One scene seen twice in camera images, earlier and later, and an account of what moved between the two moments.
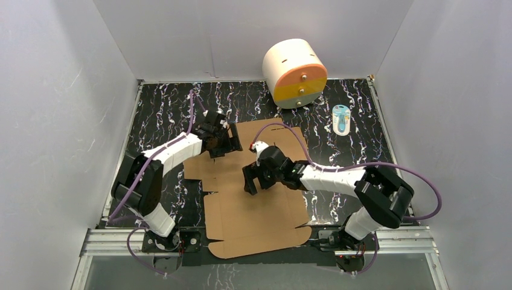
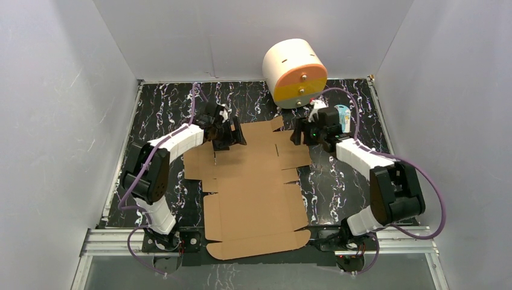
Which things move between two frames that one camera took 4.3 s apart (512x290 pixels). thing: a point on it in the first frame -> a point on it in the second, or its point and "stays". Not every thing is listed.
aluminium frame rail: [404, 241] stays
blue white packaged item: [341, 119] stays
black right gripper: [252, 171] -> [296, 136]
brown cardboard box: [246, 224] stays
